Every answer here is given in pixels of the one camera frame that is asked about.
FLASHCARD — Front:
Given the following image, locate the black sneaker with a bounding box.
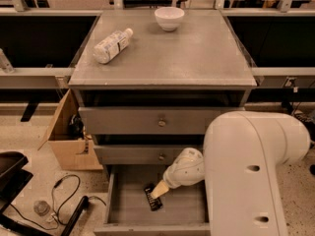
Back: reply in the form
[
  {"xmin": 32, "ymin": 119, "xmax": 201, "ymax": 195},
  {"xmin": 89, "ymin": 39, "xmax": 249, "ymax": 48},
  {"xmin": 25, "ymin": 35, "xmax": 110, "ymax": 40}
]
[{"xmin": 293, "ymin": 111, "xmax": 315, "ymax": 133}]

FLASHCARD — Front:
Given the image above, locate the white plastic bottle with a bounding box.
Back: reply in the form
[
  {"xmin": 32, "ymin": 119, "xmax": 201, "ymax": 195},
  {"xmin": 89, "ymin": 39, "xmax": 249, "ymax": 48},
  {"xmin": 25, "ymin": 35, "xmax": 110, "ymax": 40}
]
[{"xmin": 93, "ymin": 29, "xmax": 133, "ymax": 64}]

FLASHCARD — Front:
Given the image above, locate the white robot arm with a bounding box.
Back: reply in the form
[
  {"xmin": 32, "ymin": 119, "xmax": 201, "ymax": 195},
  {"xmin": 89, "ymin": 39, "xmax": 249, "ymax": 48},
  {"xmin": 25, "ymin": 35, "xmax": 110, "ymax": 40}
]
[{"xmin": 152, "ymin": 111, "xmax": 311, "ymax": 236}]

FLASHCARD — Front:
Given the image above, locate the black chair base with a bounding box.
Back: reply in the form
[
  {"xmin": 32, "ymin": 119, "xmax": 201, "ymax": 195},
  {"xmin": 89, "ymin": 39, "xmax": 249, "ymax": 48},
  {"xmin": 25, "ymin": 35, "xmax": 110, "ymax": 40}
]
[{"xmin": 0, "ymin": 150, "xmax": 91, "ymax": 236}]

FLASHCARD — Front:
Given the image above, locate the white ceramic bowl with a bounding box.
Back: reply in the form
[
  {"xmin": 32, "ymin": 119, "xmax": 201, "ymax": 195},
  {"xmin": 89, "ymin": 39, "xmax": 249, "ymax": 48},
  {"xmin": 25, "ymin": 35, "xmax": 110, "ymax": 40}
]
[{"xmin": 155, "ymin": 7, "xmax": 185, "ymax": 31}]

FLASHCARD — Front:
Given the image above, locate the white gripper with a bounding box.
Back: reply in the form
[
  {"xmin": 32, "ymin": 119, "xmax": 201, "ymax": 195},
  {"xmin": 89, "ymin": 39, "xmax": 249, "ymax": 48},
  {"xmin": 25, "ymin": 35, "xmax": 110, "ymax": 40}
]
[{"xmin": 151, "ymin": 147, "xmax": 205, "ymax": 199}]

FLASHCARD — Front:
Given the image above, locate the grey open bottom drawer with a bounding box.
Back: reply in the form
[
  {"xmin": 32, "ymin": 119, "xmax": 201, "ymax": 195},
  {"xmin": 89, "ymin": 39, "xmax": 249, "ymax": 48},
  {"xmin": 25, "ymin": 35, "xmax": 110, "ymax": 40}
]
[{"xmin": 94, "ymin": 165, "xmax": 211, "ymax": 236}]

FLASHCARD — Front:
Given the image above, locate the grey top drawer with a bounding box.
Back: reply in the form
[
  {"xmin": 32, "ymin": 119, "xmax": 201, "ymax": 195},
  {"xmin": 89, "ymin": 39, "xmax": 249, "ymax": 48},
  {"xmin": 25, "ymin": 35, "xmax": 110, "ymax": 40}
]
[{"xmin": 79, "ymin": 106, "xmax": 242, "ymax": 135}]

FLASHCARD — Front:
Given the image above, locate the clear plastic cup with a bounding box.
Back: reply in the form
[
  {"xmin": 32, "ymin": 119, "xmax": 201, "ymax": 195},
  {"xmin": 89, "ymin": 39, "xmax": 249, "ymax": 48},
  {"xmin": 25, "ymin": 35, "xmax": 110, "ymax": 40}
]
[{"xmin": 33, "ymin": 200, "xmax": 50, "ymax": 216}]

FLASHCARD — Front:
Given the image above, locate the brown cardboard box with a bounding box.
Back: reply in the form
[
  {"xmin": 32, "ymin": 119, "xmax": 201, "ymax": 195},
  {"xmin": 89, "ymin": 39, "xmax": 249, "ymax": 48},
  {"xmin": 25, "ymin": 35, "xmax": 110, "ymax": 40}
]
[{"xmin": 38, "ymin": 89, "xmax": 102, "ymax": 171}]

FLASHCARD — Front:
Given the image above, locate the grey middle drawer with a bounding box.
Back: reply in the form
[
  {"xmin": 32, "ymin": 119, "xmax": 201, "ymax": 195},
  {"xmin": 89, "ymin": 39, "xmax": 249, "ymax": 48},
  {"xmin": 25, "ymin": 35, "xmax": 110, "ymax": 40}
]
[{"xmin": 94, "ymin": 145, "xmax": 191, "ymax": 165}]

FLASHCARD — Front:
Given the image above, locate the black floor cable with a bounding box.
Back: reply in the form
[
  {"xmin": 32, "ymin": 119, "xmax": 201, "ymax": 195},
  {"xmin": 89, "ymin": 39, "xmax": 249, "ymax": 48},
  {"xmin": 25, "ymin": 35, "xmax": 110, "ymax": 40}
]
[{"xmin": 9, "ymin": 174, "xmax": 107, "ymax": 231}]

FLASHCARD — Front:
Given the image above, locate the grey drawer cabinet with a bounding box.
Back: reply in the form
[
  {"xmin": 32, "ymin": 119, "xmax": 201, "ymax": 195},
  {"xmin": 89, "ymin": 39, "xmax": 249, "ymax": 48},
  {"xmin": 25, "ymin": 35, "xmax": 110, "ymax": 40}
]
[{"xmin": 68, "ymin": 9, "xmax": 258, "ymax": 169}]

